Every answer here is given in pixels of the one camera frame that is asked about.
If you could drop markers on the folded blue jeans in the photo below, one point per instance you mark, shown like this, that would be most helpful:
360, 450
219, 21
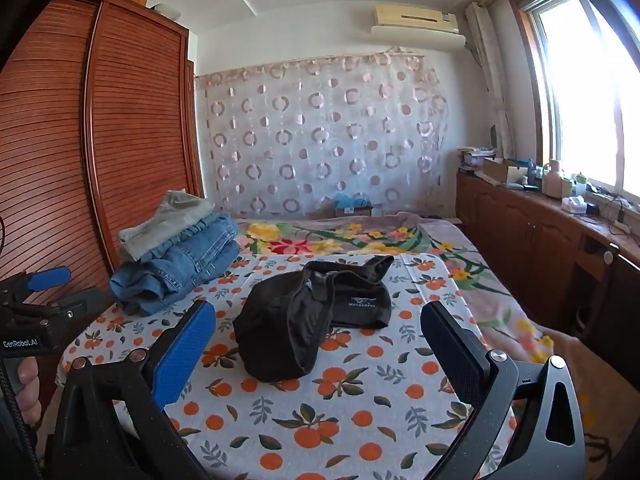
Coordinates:
205, 240
165, 280

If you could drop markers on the orange fruit print bedsheet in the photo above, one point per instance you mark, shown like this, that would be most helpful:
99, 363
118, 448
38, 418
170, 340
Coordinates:
375, 410

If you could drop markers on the cardboard box with blue cloth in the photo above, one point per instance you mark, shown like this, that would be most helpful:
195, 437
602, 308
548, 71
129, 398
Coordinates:
352, 205

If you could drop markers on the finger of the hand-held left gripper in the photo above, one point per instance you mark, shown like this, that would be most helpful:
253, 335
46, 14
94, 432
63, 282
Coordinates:
80, 305
49, 278

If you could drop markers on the white plastic jug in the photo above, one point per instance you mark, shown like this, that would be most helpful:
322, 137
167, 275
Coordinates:
552, 180

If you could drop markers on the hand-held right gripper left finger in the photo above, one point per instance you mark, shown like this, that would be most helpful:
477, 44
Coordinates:
184, 360

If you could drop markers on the wooden framed window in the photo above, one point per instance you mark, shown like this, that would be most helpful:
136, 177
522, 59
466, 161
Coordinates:
585, 85

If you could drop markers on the person's left hand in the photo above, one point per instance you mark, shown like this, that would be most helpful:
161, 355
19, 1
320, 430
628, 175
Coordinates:
27, 390

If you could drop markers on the white box on wardrobe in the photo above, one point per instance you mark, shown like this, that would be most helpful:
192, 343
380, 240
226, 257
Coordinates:
165, 10

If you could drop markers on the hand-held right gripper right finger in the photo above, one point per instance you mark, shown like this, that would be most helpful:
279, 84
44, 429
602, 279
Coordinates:
450, 357

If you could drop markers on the beige window curtain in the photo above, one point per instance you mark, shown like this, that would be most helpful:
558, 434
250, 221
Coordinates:
492, 85

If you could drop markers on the pile of papers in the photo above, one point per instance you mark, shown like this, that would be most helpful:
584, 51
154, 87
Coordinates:
475, 157

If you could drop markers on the floral blanket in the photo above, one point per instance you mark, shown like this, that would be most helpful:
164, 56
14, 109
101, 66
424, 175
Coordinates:
310, 240

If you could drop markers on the wooden slatted wardrobe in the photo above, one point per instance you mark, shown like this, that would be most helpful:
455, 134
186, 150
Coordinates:
135, 135

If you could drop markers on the sheer circle pattern curtain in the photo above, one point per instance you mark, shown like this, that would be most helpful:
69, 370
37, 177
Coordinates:
320, 135

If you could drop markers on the wooden side cabinet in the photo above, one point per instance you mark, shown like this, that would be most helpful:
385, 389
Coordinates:
520, 240

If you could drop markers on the folded beige pants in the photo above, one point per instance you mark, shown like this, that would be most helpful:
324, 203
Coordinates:
160, 225

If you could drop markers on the white tissue box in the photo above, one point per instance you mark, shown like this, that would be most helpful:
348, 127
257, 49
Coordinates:
574, 205

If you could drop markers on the black pants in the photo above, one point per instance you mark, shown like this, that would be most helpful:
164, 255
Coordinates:
280, 330

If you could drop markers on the cream wall air conditioner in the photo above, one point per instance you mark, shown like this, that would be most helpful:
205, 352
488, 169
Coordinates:
415, 16

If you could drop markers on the small green capped bottle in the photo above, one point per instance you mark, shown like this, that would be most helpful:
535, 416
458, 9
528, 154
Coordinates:
581, 186

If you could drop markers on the open cardboard box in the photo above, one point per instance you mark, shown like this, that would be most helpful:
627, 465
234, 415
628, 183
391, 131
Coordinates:
505, 170

